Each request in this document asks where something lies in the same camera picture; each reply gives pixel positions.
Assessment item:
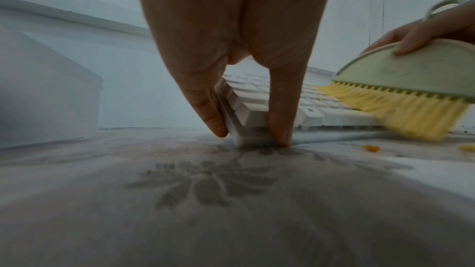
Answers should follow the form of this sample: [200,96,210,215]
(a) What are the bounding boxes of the person's right hand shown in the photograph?
[359,0,475,57]

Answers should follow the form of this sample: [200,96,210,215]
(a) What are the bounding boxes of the person's left hand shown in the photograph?
[131,0,337,147]

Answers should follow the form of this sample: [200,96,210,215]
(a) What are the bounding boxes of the green brush yellow bristles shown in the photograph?
[317,0,475,143]

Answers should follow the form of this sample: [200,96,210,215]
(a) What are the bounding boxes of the white keyboard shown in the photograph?
[215,71,394,148]

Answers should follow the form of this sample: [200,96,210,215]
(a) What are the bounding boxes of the clear plastic container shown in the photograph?
[0,24,104,149]

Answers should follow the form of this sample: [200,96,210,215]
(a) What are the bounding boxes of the scattered orange crumbs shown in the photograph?
[315,97,475,154]

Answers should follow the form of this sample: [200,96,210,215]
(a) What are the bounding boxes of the floral tablecloth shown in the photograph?
[0,126,475,267]

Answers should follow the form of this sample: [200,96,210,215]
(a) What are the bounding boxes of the white wooden frame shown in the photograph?
[0,0,388,85]

